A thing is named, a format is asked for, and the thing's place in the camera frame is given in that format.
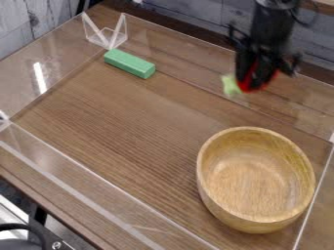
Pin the wooden bowl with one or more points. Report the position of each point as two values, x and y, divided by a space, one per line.
254 178

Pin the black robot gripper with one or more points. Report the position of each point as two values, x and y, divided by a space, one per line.
274 57

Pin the clear acrylic tray walls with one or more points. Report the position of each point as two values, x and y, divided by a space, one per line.
99 144

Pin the green rectangular block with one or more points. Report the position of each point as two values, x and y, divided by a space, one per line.
130 63

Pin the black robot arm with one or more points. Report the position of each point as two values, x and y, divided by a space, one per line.
274 19

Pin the red plush strawberry toy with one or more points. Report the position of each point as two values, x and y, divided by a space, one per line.
255 80

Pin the black metal table leg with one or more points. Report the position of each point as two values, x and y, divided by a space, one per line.
36 218

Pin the clear acrylic corner bracket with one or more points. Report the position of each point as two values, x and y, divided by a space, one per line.
108 38

